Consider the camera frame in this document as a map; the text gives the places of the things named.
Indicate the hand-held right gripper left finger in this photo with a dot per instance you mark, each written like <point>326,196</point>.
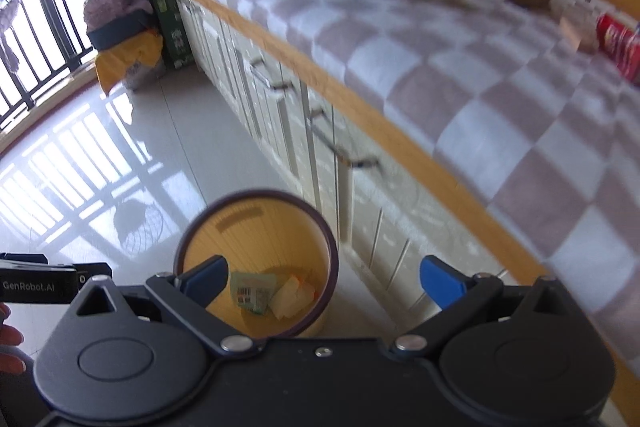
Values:
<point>202,279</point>

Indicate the pink cloth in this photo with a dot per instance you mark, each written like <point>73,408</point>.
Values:
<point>107,2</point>

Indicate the green carton box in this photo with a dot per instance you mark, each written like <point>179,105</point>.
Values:
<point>170,27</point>

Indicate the white and yellow wrapper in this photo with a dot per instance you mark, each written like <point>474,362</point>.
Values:
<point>290,297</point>

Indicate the person's left hand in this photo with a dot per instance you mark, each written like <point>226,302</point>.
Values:
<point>9,337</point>

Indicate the brown white checkered blanket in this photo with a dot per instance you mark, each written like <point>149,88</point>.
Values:
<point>400,57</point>

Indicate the red snack packet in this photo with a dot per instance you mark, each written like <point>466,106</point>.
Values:
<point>620,44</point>

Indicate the beige bin with brown rim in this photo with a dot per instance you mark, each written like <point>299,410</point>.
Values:
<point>270,232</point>

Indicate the cream cabinet with wooden rim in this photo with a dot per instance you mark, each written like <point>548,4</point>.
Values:
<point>240,52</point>

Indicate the black balcony railing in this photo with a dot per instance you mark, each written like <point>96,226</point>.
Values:
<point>77,7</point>

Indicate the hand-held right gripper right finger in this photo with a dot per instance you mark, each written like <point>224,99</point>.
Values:
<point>442,282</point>

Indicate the green snack packet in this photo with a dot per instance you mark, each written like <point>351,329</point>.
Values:
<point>250,289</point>

